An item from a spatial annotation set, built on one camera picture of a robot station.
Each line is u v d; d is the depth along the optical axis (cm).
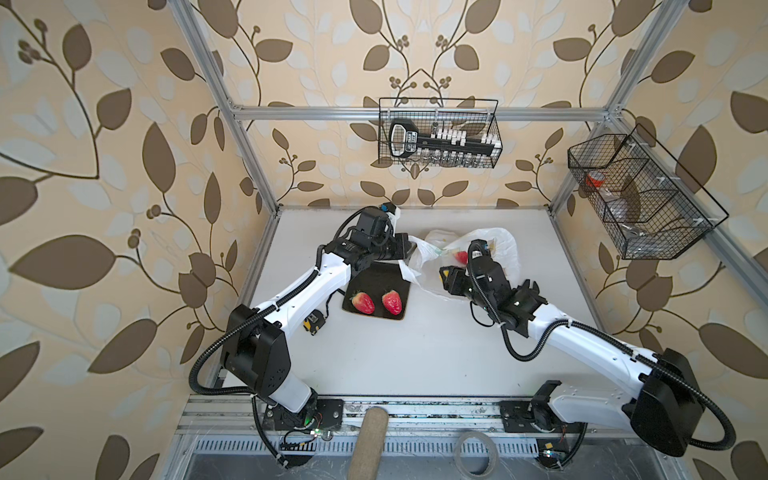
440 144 85
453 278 70
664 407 39
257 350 43
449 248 79
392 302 90
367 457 67
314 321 89
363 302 90
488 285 60
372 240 63
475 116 91
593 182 88
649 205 74
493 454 71
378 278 99
